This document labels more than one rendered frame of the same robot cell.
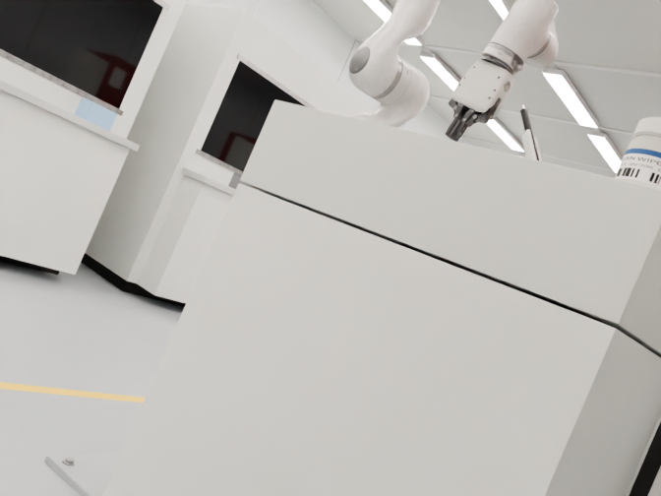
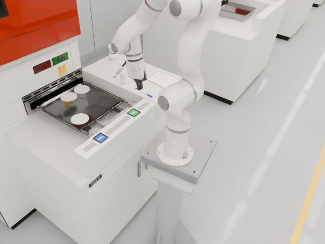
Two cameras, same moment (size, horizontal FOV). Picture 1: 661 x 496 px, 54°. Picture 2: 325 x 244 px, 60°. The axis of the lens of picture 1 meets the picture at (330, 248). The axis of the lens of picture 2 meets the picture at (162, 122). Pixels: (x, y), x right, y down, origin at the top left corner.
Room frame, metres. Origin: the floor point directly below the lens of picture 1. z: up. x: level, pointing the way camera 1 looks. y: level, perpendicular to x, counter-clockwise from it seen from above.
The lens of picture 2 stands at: (2.65, -0.19, 1.93)
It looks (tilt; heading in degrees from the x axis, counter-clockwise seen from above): 40 degrees down; 172
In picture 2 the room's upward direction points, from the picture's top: 4 degrees clockwise
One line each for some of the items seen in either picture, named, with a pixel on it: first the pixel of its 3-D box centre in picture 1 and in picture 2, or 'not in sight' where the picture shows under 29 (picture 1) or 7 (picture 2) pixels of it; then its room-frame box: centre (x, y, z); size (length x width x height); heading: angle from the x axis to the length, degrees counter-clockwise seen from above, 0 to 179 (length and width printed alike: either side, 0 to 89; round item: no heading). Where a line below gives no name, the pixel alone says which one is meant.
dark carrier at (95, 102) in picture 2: not in sight; (81, 103); (1.21, -0.50, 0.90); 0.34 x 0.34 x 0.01; 50
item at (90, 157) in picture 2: not in sight; (119, 134); (1.50, -0.26, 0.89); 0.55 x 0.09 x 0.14; 140
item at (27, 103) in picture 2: not in sight; (56, 92); (1.09, -0.66, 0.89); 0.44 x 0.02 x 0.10; 140
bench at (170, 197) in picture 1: (251, 186); not in sight; (5.04, 0.76, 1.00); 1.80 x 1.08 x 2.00; 140
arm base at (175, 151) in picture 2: not in sight; (176, 140); (1.63, 0.03, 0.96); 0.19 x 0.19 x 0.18
